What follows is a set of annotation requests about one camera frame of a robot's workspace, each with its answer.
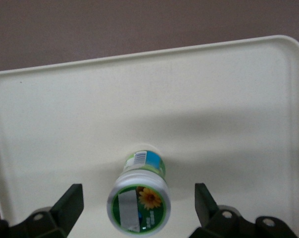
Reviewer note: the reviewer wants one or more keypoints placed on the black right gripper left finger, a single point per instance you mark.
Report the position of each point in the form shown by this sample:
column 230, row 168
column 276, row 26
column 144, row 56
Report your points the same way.
column 63, row 213

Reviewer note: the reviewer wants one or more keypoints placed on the beige plastic tray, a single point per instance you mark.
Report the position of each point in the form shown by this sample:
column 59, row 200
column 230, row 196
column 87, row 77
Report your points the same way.
column 149, row 104

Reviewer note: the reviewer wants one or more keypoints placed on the green lid yogurt cup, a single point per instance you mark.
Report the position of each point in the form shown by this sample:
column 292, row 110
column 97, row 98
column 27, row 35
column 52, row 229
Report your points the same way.
column 139, row 205

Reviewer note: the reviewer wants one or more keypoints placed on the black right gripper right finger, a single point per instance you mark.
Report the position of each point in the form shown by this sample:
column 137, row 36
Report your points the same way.
column 214, row 218

